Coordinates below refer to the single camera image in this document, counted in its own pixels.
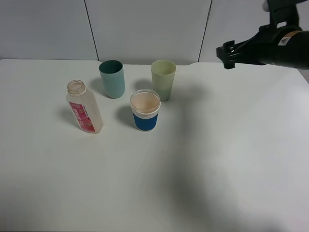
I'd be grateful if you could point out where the clear bottle with pink label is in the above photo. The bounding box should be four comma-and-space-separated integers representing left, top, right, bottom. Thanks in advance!
66, 80, 103, 133

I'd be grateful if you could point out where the teal plastic cup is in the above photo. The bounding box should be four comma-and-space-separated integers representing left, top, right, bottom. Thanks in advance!
99, 60, 126, 99

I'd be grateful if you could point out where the dark right wrist camera mount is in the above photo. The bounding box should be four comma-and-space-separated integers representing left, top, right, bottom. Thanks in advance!
262, 0, 306, 29

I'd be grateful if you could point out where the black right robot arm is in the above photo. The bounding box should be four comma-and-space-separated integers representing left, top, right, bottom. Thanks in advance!
216, 25, 309, 70

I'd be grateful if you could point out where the light green plastic cup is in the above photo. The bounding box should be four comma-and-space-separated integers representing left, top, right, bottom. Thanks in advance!
151, 60, 176, 101

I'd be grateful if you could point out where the cup with blue sleeve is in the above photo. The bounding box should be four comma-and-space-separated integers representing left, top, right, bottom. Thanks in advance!
130, 89, 161, 131

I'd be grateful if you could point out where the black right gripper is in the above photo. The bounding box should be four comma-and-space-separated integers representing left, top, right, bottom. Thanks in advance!
216, 25, 290, 70

